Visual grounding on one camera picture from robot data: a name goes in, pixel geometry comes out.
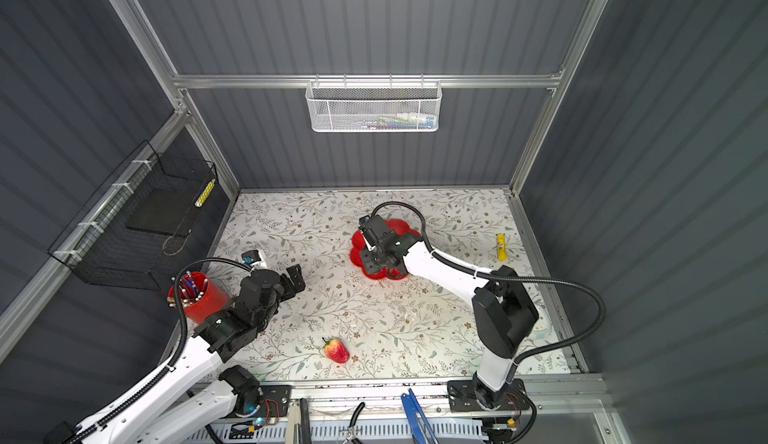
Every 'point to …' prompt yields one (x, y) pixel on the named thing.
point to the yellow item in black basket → (200, 201)
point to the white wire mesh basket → (373, 106)
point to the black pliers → (351, 439)
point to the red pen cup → (199, 298)
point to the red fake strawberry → (336, 351)
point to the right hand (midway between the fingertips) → (373, 258)
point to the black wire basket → (125, 234)
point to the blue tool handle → (420, 427)
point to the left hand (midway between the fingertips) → (287, 273)
